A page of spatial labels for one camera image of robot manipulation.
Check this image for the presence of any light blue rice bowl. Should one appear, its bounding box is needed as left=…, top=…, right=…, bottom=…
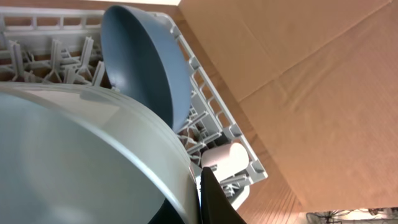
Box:
left=1, top=82, right=200, bottom=223

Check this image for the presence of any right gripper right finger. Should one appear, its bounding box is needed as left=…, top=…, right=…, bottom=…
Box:
left=201, top=167, right=246, bottom=224

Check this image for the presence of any dark blue plate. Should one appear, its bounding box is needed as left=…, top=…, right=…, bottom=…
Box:
left=101, top=5, right=192, bottom=132

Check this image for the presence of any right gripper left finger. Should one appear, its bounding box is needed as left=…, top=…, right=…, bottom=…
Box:
left=148, top=199, right=184, bottom=224

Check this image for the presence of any brown cardboard box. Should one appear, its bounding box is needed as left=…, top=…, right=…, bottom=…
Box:
left=179, top=0, right=397, bottom=211

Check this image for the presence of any grey dishwasher rack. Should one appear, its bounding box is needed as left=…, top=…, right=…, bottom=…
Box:
left=1, top=7, right=267, bottom=208

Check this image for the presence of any pink plastic cup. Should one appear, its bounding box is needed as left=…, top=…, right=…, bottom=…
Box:
left=201, top=142, right=249, bottom=182

